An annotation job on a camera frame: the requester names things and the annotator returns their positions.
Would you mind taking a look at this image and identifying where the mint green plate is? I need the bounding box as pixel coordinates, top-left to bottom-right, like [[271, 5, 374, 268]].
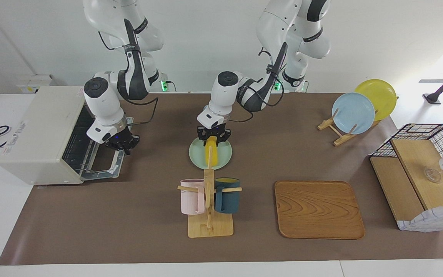
[[189, 137, 233, 170]]

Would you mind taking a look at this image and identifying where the yellow corn cob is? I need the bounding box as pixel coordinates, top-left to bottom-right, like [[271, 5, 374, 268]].
[[205, 135, 219, 169]]

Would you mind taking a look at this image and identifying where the glass oven door with handle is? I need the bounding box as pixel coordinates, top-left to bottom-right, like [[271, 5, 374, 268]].
[[81, 117, 133, 181]]

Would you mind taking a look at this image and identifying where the cream toaster oven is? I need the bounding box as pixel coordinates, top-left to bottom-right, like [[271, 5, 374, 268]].
[[0, 85, 133, 185]]

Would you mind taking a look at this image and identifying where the brown table mat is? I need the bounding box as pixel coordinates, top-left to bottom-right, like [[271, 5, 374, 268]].
[[0, 92, 443, 266]]

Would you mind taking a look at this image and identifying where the pink mug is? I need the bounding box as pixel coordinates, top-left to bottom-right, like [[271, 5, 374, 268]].
[[180, 179, 207, 215]]

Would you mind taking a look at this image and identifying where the dark blue mug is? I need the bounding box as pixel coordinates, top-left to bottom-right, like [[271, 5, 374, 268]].
[[214, 177, 241, 214]]

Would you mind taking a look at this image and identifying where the wooden mug rack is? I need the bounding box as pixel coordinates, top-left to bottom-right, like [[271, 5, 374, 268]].
[[178, 145, 242, 238]]

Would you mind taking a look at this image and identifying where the white box with sticker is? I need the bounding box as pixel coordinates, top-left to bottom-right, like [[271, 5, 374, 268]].
[[17, 75, 53, 94]]

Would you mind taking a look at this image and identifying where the wooden plate rack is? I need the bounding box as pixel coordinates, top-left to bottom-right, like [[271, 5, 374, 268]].
[[318, 109, 381, 147]]

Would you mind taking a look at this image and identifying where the brown wooden tray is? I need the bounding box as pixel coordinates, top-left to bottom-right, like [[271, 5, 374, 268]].
[[275, 181, 365, 240]]

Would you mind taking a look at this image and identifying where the light blue plate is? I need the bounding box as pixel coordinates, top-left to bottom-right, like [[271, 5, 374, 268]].
[[332, 92, 376, 135]]

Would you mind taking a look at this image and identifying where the yellow plate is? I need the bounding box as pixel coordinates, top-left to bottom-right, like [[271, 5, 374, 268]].
[[355, 79, 397, 122]]

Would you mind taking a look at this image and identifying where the small clear glass piece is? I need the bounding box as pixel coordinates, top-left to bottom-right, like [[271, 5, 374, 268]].
[[425, 168, 442, 183]]

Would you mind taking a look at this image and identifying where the white checked cloth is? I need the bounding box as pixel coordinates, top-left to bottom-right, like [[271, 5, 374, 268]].
[[397, 203, 443, 232]]

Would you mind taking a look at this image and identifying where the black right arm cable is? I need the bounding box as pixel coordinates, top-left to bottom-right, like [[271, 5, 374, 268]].
[[98, 30, 159, 126]]

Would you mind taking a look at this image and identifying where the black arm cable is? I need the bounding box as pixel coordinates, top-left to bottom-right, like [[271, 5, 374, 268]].
[[98, 30, 159, 126], [227, 45, 286, 124]]

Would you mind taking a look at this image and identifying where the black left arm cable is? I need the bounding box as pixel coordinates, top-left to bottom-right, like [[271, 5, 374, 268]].
[[227, 45, 286, 124]]

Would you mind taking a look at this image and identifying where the metal oven wire rack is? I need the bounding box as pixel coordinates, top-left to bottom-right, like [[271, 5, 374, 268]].
[[63, 111, 101, 174]]

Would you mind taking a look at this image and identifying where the wire and wood shelf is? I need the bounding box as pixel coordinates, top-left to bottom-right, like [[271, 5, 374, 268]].
[[370, 123, 443, 232]]

